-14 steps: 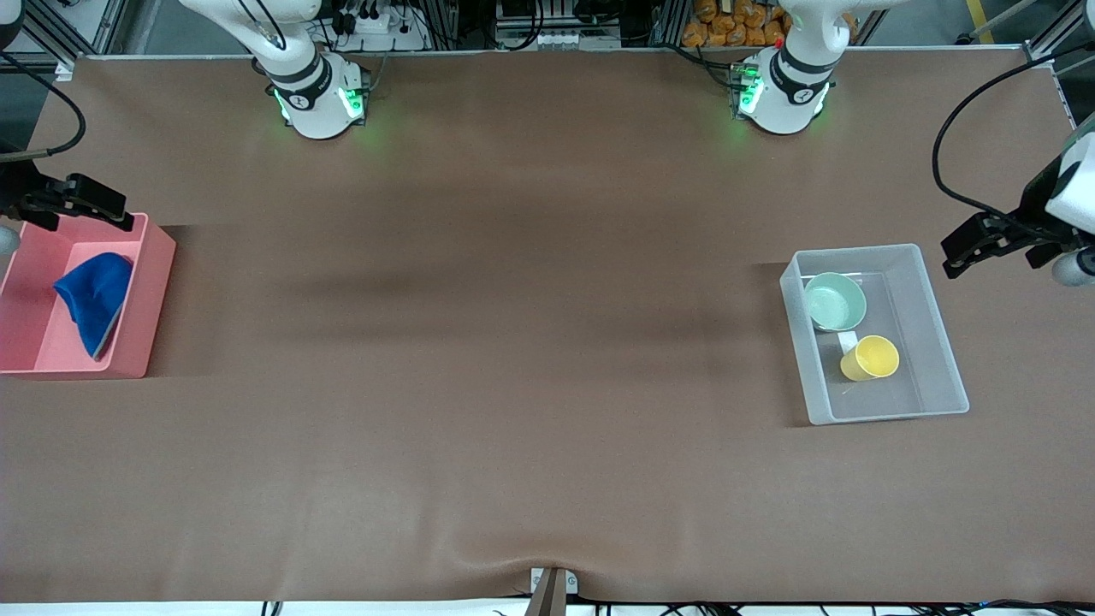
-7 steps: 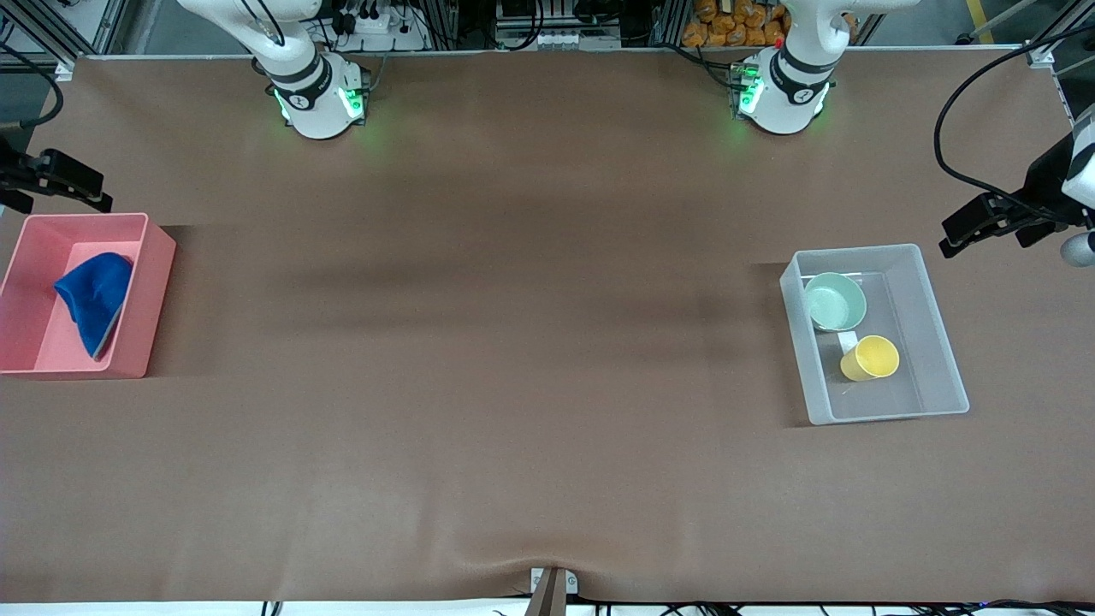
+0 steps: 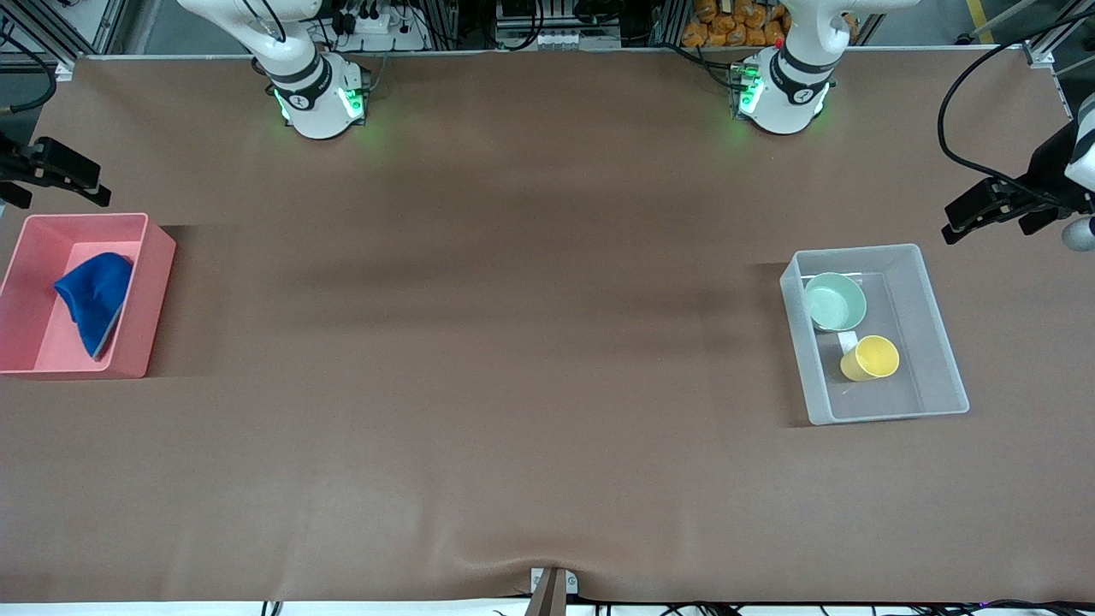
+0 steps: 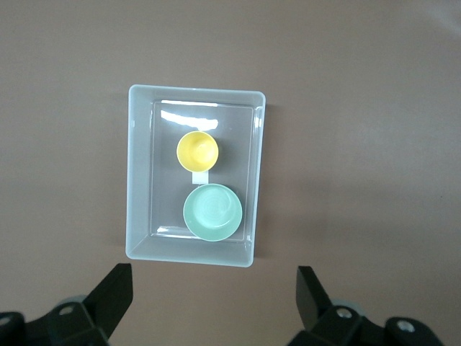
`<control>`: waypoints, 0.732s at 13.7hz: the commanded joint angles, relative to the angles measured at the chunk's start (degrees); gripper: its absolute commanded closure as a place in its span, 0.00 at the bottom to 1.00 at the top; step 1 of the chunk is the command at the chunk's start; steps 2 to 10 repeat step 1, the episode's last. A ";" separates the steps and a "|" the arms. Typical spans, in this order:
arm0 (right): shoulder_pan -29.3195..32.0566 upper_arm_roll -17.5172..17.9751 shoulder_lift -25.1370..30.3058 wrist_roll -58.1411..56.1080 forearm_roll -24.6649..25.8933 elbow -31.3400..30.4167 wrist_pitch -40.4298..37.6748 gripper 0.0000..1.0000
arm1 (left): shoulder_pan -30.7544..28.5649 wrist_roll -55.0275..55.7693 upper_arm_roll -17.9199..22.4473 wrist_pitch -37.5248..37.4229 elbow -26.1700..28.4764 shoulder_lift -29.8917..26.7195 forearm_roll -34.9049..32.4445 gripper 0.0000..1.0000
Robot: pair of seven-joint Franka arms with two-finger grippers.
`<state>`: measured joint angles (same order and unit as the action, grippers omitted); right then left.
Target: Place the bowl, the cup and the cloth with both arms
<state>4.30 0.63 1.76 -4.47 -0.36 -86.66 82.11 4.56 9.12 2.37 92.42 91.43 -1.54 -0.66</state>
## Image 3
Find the blue cloth with grey hem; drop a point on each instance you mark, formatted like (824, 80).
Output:
(94, 295)

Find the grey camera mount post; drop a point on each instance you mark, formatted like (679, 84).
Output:
(552, 599)

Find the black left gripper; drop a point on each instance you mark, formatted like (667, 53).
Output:
(1045, 176)

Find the translucent grey plastic bin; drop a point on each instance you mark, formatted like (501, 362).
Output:
(890, 402)

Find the orange packaged goods pile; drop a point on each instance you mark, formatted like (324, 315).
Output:
(736, 26)

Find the white terminal block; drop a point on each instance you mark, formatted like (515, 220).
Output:
(577, 39)

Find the mint green bowl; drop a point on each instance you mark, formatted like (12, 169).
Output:
(834, 301)

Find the pink plastic bin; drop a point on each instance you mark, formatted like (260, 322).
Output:
(43, 351)

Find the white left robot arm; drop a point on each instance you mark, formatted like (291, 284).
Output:
(783, 94)

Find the table cover sheet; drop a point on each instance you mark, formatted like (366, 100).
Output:
(513, 342)

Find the white mounting bracket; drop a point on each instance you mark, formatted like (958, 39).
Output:
(571, 583)

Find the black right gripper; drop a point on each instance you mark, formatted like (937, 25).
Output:
(26, 164)

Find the white power strip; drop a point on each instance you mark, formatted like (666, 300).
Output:
(376, 24)

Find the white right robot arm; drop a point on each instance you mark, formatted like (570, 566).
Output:
(316, 94)

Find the aluminium frame profile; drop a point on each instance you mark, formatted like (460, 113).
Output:
(109, 26)

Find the white rectangular sticker label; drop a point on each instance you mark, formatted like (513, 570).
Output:
(845, 340)

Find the yellow plastic cup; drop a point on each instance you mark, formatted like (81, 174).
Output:
(873, 358)

